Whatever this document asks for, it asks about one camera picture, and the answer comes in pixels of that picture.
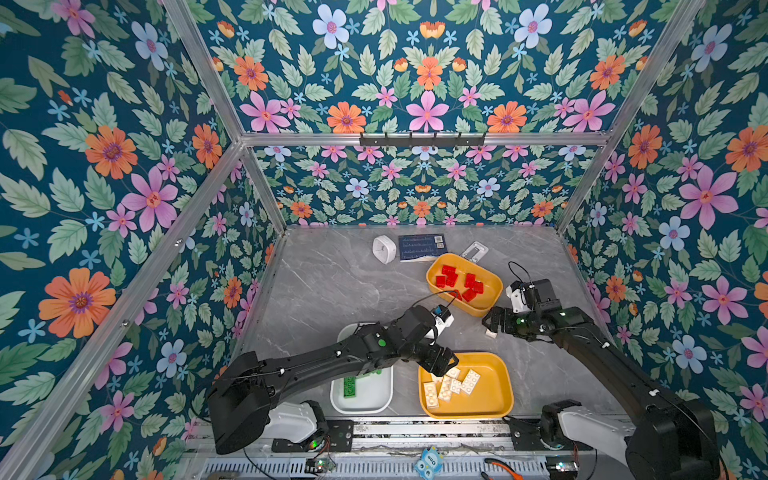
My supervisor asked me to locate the cream long lego brick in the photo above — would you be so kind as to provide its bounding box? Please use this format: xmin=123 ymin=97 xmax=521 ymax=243
xmin=422 ymin=382 xmax=439 ymax=410

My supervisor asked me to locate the white wide lego brick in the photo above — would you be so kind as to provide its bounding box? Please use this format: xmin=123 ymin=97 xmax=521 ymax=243
xmin=459 ymin=369 xmax=481 ymax=395

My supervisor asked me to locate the large green lego plate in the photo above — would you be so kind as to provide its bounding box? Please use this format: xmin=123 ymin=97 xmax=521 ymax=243
xmin=342 ymin=376 xmax=357 ymax=398

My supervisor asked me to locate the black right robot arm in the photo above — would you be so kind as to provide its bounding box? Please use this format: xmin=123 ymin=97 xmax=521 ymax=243
xmin=482 ymin=280 xmax=727 ymax=479

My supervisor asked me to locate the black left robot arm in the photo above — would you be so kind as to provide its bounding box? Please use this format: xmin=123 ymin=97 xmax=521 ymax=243
xmin=207 ymin=305 xmax=459 ymax=455

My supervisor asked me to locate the far yellow plastic bin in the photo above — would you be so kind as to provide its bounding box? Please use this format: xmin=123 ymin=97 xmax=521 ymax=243
xmin=426 ymin=253 xmax=505 ymax=318

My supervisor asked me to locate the yellow plastic bin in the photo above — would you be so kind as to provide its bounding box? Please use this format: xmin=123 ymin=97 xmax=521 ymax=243
xmin=426 ymin=253 xmax=505 ymax=318
xmin=418 ymin=352 xmax=515 ymax=420

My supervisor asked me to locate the near yellow plastic bin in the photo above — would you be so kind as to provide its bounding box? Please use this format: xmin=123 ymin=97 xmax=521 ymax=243
xmin=418 ymin=352 xmax=515 ymax=420

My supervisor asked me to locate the white plastic bin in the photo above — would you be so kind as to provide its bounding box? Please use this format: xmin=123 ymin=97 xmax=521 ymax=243
xmin=329 ymin=322 xmax=395 ymax=416

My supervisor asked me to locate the dark blue book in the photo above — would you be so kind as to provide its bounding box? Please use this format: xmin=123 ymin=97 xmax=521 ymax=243
xmin=398 ymin=234 xmax=448 ymax=262

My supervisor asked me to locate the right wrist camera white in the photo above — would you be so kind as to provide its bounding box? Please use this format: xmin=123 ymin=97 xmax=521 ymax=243
xmin=505 ymin=281 xmax=531 ymax=314

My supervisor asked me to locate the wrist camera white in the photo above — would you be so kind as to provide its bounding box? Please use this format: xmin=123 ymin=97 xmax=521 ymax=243
xmin=432 ymin=305 xmax=454 ymax=334
xmin=505 ymin=281 xmax=531 ymax=314

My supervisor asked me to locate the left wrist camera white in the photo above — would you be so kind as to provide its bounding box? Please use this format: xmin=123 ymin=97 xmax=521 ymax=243
xmin=432 ymin=305 xmax=454 ymax=334

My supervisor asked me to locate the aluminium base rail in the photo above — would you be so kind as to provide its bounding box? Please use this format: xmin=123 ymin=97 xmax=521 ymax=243
xmin=197 ymin=416 xmax=595 ymax=454

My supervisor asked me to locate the black hook rail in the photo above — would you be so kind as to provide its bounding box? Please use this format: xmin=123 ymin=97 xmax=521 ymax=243
xmin=358 ymin=132 xmax=486 ymax=149

